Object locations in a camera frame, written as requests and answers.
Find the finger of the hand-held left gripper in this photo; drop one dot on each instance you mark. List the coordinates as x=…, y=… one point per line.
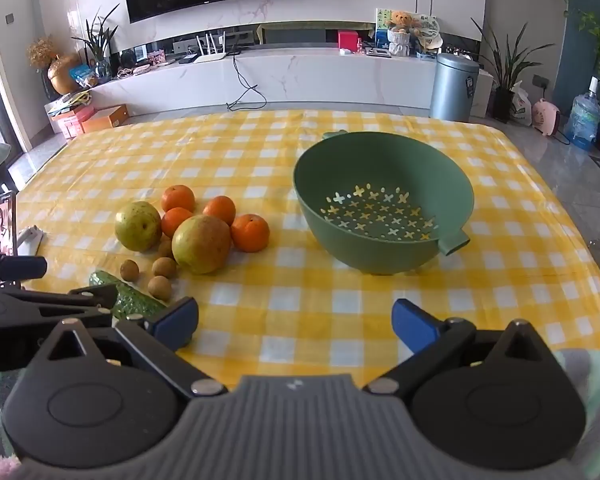
x=92, y=297
x=15, y=266

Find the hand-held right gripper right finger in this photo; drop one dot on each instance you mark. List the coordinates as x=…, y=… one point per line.
x=415, y=325

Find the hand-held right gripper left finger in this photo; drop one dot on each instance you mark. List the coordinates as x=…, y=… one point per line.
x=177, y=320

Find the small brown longan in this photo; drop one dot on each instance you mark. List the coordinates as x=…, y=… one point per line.
x=165, y=250
x=129, y=270
x=164, y=267
x=157, y=287

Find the green cucumber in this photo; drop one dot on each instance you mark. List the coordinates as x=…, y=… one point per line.
x=135, y=302

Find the green colander bowl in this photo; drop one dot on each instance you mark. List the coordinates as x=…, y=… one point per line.
x=380, y=255

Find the red-green apple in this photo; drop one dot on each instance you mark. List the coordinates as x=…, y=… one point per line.
x=200, y=245

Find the yellow-green pear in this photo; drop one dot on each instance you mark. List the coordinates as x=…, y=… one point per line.
x=137, y=226

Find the orange tangerine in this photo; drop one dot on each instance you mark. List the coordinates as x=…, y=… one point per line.
x=250, y=233
x=220, y=209
x=175, y=220
x=177, y=197

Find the white phone stand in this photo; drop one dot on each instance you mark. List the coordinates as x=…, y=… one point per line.
x=30, y=240

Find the smartphone with lit screen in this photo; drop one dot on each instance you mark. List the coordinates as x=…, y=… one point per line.
x=2, y=220

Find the yellow checkered tablecloth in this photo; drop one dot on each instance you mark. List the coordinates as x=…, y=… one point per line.
x=280, y=310

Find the stack of papers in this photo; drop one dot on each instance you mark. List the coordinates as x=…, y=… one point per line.
x=67, y=102

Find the orange cardboard box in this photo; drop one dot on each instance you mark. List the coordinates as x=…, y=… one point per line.
x=105, y=119

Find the gold vase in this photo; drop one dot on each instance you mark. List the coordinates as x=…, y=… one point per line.
x=62, y=77

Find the blue snack packet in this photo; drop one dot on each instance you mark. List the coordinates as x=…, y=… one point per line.
x=82, y=76

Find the dried yellow flowers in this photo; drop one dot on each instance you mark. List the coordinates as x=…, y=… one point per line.
x=42, y=52

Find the green plant in glass vase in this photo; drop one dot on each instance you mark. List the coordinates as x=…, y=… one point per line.
x=97, y=45

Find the long-leaf potted plant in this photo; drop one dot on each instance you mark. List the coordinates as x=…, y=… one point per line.
x=502, y=105

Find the grey metal trash can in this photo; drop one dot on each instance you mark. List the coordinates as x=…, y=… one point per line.
x=452, y=90

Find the white plastic bag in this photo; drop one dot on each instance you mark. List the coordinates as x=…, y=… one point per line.
x=520, y=105

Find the pink fan heater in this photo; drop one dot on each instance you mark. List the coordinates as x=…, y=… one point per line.
x=547, y=117

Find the pink gift box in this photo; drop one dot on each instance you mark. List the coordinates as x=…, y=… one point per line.
x=156, y=57

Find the white marble television console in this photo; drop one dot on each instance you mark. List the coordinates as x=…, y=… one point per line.
x=330, y=75

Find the blue water jug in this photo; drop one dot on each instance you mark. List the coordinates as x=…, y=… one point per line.
x=582, y=120

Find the white router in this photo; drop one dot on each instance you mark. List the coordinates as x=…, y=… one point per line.
x=210, y=56

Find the red box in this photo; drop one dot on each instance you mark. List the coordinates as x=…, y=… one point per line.
x=347, y=40

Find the white hand fan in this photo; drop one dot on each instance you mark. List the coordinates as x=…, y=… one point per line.
x=427, y=27

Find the green painted picture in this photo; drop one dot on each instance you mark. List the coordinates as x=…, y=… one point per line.
x=381, y=22

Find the brown teddy bear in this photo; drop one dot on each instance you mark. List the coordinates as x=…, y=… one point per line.
x=400, y=21

